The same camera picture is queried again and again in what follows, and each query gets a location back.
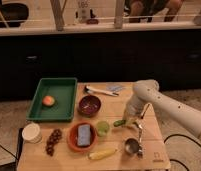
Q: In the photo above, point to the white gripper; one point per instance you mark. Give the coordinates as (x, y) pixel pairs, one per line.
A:
(133, 109)

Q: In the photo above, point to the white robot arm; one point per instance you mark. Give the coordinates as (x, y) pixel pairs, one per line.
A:
(147, 91)

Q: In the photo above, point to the metal measuring cup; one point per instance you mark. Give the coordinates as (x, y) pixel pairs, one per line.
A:
(131, 146)

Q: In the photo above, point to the light green cup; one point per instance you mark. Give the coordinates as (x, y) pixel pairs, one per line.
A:
(102, 128)

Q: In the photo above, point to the metal rod tool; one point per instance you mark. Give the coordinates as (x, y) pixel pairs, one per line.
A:
(139, 126)

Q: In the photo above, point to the dark purple bowl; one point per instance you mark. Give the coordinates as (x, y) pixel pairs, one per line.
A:
(89, 106)

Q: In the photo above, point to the blue sponge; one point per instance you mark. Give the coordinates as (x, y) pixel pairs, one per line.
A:
(83, 135)

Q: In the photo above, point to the orange plate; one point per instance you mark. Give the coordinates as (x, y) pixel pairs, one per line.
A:
(72, 138)

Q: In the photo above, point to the dark red grape bunch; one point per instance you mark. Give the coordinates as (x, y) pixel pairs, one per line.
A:
(53, 139)

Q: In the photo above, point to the green plastic tray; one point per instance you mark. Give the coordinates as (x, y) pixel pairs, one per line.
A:
(64, 92)

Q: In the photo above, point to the orange peach fruit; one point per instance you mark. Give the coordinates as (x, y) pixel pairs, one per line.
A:
(48, 101)

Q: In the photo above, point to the white round container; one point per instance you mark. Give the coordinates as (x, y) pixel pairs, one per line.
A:
(32, 133)

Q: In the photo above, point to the seated person in background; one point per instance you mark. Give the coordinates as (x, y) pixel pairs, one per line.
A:
(141, 9)

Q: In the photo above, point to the white bottle in background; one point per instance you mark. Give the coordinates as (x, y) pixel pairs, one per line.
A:
(83, 9)

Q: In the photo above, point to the black chair in background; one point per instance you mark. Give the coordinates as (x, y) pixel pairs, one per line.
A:
(14, 13)

